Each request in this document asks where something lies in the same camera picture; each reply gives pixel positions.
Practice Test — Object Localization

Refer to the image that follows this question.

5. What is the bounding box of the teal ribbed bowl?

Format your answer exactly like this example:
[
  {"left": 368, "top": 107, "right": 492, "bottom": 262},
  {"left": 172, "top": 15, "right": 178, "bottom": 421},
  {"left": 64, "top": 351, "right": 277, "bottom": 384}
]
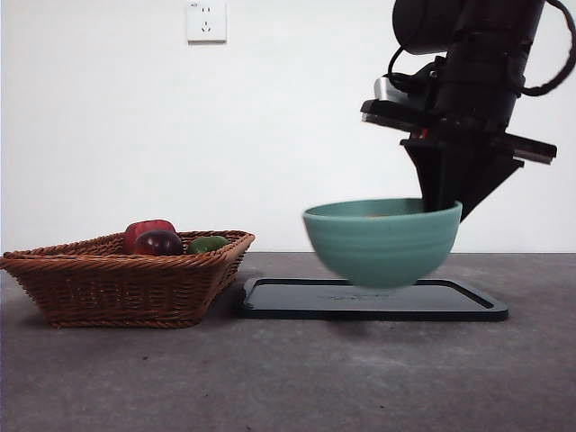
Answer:
[{"left": 301, "top": 198, "right": 464, "bottom": 290}]

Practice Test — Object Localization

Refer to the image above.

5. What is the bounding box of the black rectangular tray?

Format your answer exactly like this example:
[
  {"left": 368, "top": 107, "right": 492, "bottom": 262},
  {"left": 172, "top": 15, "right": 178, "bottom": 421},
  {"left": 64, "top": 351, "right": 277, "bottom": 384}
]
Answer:
[{"left": 238, "top": 277, "right": 510, "bottom": 322}]

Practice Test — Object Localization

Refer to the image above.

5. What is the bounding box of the green fruit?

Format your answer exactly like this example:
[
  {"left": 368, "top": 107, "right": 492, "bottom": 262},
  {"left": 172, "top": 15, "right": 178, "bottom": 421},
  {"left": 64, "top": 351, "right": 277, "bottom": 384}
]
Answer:
[{"left": 185, "top": 236, "right": 230, "bottom": 256}]

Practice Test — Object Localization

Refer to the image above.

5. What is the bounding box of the dark purple round fruit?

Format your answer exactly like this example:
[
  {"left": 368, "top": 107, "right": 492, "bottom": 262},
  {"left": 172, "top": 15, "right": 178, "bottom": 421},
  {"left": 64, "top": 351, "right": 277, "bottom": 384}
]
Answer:
[{"left": 133, "top": 229, "right": 185, "bottom": 257}]

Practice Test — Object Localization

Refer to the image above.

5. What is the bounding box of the red bell pepper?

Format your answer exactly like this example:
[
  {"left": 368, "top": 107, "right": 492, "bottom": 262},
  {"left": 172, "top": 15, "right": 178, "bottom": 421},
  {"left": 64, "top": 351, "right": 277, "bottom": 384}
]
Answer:
[{"left": 123, "top": 219, "right": 177, "bottom": 254}]

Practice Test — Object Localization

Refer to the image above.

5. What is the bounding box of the brown wicker basket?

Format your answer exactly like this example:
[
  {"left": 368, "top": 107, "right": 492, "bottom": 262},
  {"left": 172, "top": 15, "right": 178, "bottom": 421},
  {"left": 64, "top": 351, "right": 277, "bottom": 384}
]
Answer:
[{"left": 0, "top": 229, "right": 257, "bottom": 329}]

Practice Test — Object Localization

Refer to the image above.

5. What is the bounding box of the right wrist grey camera box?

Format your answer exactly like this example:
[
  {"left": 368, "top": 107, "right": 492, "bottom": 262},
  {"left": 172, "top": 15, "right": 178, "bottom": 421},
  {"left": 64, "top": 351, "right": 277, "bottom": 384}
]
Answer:
[{"left": 373, "top": 76, "right": 413, "bottom": 105}]

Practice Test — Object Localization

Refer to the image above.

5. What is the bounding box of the thin black camera cable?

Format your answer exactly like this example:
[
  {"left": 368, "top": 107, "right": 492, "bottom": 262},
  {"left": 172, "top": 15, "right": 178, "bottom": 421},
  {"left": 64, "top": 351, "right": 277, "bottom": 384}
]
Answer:
[{"left": 386, "top": 43, "right": 434, "bottom": 92}]

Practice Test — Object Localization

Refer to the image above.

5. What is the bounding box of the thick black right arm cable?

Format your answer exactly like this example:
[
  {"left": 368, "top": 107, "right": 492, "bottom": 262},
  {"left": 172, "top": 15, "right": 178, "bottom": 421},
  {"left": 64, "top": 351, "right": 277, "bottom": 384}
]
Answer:
[{"left": 517, "top": 0, "right": 576, "bottom": 97}]

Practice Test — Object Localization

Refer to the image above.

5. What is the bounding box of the white wall power socket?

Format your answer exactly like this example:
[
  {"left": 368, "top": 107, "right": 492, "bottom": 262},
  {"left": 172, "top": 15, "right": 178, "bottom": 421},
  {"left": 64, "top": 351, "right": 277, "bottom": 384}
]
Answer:
[{"left": 186, "top": 1, "right": 228, "bottom": 45}]

